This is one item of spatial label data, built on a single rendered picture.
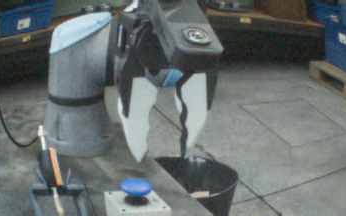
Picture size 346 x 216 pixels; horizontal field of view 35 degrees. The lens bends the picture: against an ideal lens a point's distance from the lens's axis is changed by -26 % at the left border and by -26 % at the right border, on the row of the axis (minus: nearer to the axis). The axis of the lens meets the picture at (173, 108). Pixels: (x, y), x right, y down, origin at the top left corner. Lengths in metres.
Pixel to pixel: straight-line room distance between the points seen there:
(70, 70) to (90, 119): 0.09
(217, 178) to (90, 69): 1.09
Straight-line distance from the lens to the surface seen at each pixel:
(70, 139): 1.10
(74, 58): 1.07
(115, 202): 0.85
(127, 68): 0.67
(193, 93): 0.70
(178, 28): 0.61
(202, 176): 2.13
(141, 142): 0.70
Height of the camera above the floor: 1.23
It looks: 18 degrees down
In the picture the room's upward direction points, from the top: 2 degrees clockwise
